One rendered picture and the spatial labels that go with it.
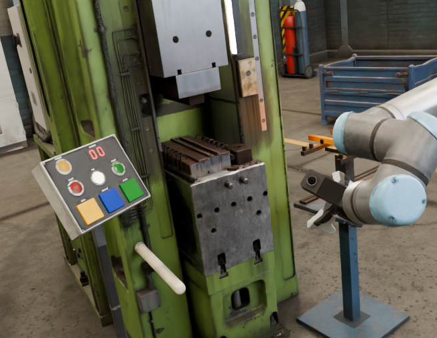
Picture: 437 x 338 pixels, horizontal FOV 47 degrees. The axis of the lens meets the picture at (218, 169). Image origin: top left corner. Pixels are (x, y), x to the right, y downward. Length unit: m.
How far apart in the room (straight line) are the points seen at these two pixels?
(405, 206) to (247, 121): 1.58
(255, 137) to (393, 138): 1.53
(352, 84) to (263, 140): 3.57
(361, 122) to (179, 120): 1.69
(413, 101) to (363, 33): 9.92
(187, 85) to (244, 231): 0.72
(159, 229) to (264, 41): 1.00
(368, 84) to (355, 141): 4.84
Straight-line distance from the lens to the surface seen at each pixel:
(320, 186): 1.11
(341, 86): 6.08
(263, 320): 2.62
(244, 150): 2.29
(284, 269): 2.84
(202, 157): 2.22
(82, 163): 1.86
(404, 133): 0.99
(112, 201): 1.85
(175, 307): 2.57
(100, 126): 2.15
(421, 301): 2.95
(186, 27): 2.10
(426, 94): 1.21
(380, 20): 10.82
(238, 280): 2.42
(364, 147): 1.04
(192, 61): 2.11
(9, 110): 7.33
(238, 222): 2.30
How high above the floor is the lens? 1.65
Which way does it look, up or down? 19 degrees down
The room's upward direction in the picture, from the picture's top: 8 degrees counter-clockwise
